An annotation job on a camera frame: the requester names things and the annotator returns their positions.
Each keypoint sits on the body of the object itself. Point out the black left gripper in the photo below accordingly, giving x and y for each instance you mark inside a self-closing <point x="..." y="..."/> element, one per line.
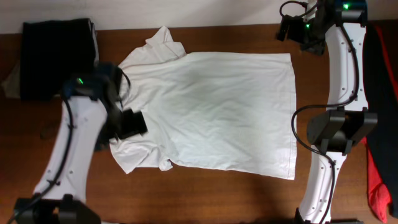
<point x="106" y="132"/>

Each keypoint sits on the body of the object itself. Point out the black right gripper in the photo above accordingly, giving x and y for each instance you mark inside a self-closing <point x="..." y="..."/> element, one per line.
<point x="295" y="22"/>

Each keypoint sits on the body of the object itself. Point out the white t-shirt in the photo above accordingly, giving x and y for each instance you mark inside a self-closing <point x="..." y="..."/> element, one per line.
<point x="210" y="110"/>

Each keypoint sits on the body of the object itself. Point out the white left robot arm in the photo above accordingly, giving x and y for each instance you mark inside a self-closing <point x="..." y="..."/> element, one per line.
<point x="88" y="106"/>

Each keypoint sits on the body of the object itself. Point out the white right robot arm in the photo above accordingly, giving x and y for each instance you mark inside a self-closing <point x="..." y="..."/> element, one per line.
<point x="338" y="27"/>

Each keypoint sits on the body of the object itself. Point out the folded black garment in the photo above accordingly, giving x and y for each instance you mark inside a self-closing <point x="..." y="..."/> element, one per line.
<point x="53" y="59"/>

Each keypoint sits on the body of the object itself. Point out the black garment at right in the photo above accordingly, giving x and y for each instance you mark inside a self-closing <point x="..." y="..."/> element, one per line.
<point x="382" y="109"/>

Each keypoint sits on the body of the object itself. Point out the folded beige garment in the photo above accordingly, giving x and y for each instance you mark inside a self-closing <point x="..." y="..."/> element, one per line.
<point x="11" y="84"/>

